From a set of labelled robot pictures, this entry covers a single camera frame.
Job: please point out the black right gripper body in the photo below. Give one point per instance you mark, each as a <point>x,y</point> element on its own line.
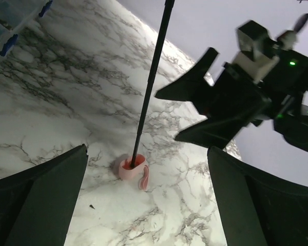
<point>235,100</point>

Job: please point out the clear plastic organizer box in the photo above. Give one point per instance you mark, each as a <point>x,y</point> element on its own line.
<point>14,16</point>

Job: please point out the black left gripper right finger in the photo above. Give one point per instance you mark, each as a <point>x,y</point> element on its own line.
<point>256,207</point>

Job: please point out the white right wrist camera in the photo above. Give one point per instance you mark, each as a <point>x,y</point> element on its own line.
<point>257,55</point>

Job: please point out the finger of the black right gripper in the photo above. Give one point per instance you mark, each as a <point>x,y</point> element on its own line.
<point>212,132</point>
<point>191,83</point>

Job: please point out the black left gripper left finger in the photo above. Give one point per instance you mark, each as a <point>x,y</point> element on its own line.
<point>36,205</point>

